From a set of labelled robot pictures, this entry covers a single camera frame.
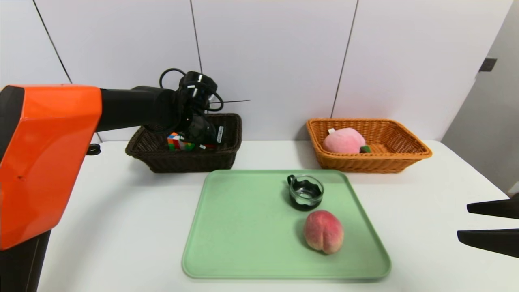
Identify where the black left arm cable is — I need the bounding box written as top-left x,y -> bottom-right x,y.
159,68 -> 224,112

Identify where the realistic pink peach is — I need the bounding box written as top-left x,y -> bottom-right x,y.
304,210 -> 345,255

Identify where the light green plastic tray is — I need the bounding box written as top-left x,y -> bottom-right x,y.
182,170 -> 391,279

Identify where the pink plush peach toy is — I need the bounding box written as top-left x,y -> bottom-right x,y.
323,128 -> 371,154

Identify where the multicoloured puzzle cube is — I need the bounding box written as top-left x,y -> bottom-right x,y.
167,132 -> 195,151

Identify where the dark brown wicker basket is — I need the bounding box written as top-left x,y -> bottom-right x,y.
125,113 -> 242,174

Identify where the orange wicker basket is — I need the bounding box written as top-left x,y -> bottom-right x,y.
306,118 -> 432,174

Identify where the glass cup with black handle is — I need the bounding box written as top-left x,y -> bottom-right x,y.
287,174 -> 324,211

